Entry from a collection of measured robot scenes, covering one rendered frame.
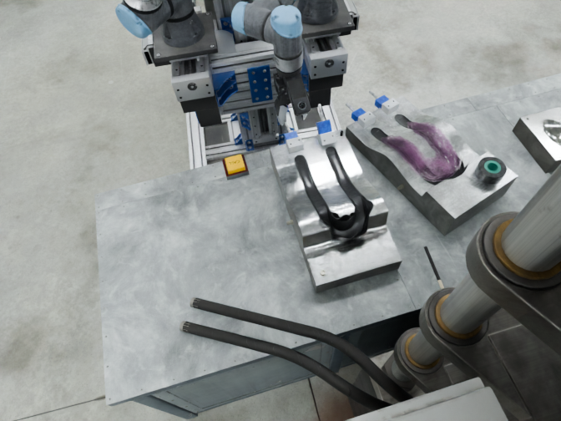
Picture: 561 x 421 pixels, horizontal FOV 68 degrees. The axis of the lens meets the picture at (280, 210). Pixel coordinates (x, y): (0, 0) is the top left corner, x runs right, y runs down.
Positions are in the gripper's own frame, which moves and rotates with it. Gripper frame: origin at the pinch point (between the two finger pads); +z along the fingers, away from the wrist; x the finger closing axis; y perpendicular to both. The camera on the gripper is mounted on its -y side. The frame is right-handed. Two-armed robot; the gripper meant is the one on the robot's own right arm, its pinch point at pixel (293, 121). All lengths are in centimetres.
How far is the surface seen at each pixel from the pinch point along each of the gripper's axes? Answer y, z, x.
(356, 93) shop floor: 102, 101, -70
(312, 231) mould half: -34.9, 7.7, 5.1
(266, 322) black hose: -55, 12, 24
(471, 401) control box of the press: -87, -46, 5
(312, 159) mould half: -7.3, 12.2, -4.0
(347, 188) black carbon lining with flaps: -21.5, 11.9, -10.8
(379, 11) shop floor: 179, 101, -119
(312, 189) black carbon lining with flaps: -17.7, 13.1, -0.6
